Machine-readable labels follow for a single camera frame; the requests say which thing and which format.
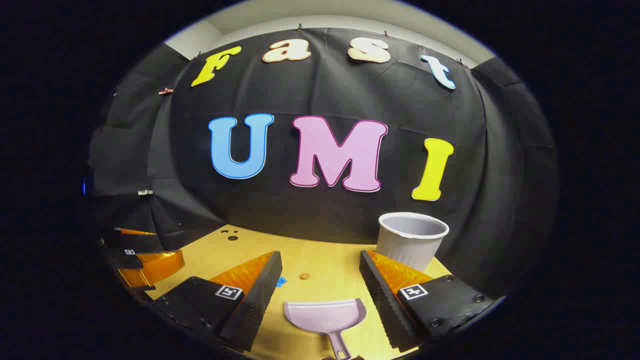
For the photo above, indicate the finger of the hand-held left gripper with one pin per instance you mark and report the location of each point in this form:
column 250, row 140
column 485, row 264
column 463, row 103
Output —
column 150, row 267
column 132, row 242

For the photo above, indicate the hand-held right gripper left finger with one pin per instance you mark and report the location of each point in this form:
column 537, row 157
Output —
column 255, row 305

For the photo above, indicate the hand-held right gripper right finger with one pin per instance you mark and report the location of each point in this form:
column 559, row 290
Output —
column 385, row 305

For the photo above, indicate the blue paper trash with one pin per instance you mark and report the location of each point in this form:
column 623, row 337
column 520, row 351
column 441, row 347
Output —
column 281, row 282

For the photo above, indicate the white ribbed garbage bin cup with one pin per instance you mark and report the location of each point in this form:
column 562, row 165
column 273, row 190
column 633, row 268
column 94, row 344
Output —
column 410, row 245

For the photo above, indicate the wooden desktop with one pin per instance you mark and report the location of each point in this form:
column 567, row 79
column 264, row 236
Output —
column 320, row 260

